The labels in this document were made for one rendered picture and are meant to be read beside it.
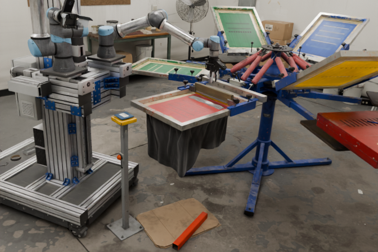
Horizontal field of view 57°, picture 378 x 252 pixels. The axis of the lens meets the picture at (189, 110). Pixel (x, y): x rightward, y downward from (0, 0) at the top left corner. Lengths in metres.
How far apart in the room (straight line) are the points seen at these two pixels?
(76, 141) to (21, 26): 3.29
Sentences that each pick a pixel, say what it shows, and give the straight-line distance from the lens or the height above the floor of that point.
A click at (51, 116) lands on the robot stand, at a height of 0.81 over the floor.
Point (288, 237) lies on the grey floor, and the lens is 3.08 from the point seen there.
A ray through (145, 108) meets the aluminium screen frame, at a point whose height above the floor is 0.99.
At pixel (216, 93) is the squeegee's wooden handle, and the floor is 1.03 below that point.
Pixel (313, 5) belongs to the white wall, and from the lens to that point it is 6.98.
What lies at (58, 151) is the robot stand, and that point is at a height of 0.51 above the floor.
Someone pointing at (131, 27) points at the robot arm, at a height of 1.49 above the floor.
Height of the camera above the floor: 1.92
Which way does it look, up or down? 21 degrees down
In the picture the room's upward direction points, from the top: 3 degrees clockwise
